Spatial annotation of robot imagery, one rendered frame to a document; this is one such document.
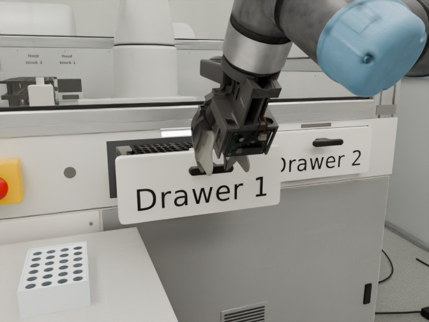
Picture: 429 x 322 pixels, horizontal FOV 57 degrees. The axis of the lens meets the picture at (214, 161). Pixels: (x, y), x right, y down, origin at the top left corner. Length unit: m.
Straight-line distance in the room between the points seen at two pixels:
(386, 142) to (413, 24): 0.74
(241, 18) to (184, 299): 0.66
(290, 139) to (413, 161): 1.89
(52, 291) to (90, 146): 0.31
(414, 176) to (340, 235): 1.70
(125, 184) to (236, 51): 0.30
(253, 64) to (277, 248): 0.60
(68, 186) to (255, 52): 0.48
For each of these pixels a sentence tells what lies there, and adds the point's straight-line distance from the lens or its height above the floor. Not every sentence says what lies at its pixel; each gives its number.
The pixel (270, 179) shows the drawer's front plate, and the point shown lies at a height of 0.87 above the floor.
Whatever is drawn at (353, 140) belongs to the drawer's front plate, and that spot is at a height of 0.90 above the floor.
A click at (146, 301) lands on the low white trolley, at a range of 0.57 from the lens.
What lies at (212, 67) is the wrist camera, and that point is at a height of 1.06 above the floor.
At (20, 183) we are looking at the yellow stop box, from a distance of 0.74.
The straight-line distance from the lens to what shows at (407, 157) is 2.75.
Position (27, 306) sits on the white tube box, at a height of 0.78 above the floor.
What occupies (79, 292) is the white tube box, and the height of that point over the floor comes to 0.78.
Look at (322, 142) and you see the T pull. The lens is 0.88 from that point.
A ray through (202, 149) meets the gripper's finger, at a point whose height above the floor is 0.95.
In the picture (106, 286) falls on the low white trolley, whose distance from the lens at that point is 0.61.
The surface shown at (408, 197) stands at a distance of 2.78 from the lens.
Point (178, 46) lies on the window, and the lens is 0.80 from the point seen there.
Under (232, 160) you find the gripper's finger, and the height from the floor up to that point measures 0.93.
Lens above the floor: 1.07
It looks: 13 degrees down
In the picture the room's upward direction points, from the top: straight up
